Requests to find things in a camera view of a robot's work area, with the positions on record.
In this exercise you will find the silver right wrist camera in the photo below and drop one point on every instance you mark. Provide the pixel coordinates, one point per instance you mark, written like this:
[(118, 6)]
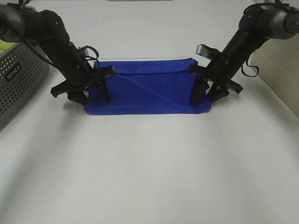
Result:
[(206, 51)]

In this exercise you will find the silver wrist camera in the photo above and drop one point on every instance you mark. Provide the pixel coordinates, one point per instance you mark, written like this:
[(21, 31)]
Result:
[(206, 51), (83, 52)]

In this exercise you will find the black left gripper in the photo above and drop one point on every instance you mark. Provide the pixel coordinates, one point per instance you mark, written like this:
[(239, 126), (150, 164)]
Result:
[(79, 76)]

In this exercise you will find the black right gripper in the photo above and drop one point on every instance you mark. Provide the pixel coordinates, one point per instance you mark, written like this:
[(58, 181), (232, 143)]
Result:
[(219, 71)]

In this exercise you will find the grey perforated laundry basket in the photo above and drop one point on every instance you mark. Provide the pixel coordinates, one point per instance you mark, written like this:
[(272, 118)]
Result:
[(21, 73)]

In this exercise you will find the beige plastic storage bin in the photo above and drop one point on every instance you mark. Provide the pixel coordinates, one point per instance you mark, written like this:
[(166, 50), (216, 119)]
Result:
[(276, 62)]

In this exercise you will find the blue microfiber towel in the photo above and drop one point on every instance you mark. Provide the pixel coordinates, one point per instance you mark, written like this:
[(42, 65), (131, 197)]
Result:
[(147, 87)]

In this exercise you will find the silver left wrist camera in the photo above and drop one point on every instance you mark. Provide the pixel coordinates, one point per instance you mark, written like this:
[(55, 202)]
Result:
[(83, 52)]

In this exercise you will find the yellow-green towel in basket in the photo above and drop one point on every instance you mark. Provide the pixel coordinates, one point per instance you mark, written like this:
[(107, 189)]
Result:
[(4, 46)]

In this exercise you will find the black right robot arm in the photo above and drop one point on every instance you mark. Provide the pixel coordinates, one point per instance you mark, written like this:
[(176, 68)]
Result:
[(259, 23)]

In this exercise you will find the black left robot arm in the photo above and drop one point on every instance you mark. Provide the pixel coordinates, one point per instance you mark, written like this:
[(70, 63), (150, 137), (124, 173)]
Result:
[(45, 35)]

